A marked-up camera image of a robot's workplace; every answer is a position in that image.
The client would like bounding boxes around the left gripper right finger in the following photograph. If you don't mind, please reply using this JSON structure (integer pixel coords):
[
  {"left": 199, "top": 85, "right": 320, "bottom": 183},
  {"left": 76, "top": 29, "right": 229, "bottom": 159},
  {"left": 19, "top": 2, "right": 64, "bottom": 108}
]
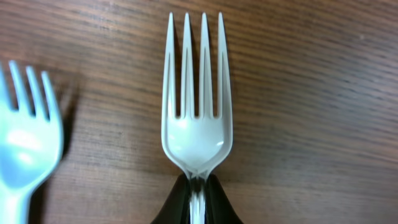
[{"left": 205, "top": 174, "right": 243, "bottom": 224}]

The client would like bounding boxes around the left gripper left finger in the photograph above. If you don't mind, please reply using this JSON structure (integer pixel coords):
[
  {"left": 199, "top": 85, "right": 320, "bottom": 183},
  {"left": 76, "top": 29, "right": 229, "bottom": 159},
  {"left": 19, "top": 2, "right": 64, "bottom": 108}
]
[{"left": 151, "top": 174, "right": 190, "bottom": 224}]

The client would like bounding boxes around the white fork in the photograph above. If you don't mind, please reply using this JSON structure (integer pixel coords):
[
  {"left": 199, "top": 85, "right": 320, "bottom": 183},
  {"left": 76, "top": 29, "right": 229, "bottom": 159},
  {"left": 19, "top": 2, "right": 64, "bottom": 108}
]
[
  {"left": 1, "top": 60, "right": 64, "bottom": 223},
  {"left": 161, "top": 13, "right": 233, "bottom": 223}
]

